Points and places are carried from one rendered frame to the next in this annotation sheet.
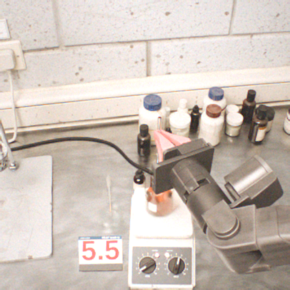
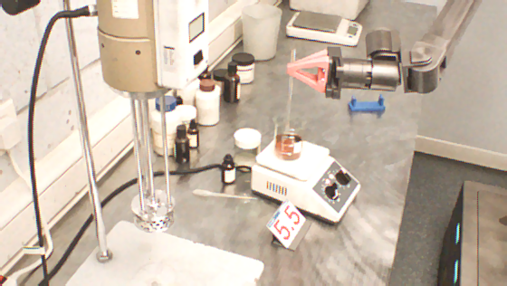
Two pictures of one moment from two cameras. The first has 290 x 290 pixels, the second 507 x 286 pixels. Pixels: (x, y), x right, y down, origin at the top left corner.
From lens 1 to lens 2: 0.81 m
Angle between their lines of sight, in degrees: 49
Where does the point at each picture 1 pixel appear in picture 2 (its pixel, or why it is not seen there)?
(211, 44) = not seen: hidden behind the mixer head
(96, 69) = not seen: hidden behind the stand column
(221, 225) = (425, 55)
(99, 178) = (188, 199)
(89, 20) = not seen: hidden behind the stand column
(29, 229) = (217, 270)
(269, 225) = (438, 40)
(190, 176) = (359, 62)
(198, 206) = (385, 71)
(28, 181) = (143, 251)
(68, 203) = (203, 232)
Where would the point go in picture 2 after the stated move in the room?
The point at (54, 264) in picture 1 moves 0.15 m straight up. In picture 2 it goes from (274, 267) to (281, 203)
